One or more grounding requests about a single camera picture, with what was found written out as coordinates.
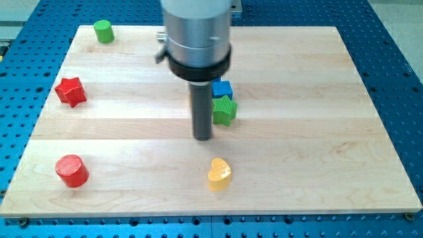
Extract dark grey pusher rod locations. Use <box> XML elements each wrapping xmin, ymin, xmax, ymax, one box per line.
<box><xmin>190</xmin><ymin>83</ymin><xmax>212</xmax><ymax>141</ymax></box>

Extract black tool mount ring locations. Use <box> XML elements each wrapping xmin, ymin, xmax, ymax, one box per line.
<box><xmin>155</xmin><ymin>46</ymin><xmax>231</xmax><ymax>83</ymax></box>

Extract green star block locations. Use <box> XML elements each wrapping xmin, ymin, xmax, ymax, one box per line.
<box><xmin>212</xmin><ymin>95</ymin><xmax>238</xmax><ymax>127</ymax></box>

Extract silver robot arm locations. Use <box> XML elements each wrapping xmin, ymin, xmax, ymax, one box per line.
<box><xmin>155</xmin><ymin>0</ymin><xmax>232</xmax><ymax>141</ymax></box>

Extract red star block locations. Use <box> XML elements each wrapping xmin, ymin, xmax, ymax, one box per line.
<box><xmin>54</xmin><ymin>77</ymin><xmax>87</xmax><ymax>108</ymax></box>

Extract blue cube block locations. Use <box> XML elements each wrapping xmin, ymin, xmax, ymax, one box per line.
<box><xmin>211</xmin><ymin>79</ymin><xmax>233</xmax><ymax>99</ymax></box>

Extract yellow heart block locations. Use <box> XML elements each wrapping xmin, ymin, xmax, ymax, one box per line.
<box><xmin>208</xmin><ymin>157</ymin><xmax>232</xmax><ymax>192</ymax></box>

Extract green cylinder block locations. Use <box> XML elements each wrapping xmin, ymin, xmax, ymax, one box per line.
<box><xmin>93</xmin><ymin>20</ymin><xmax>114</xmax><ymax>44</ymax></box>

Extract wooden board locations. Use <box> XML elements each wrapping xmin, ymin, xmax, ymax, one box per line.
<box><xmin>1</xmin><ymin>25</ymin><xmax>422</xmax><ymax>218</ymax></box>

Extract red cylinder block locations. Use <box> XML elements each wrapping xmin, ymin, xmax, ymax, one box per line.
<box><xmin>55</xmin><ymin>154</ymin><xmax>89</xmax><ymax>188</ymax></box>

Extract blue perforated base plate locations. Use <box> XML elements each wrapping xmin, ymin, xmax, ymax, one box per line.
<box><xmin>1</xmin><ymin>0</ymin><xmax>422</xmax><ymax>237</ymax></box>

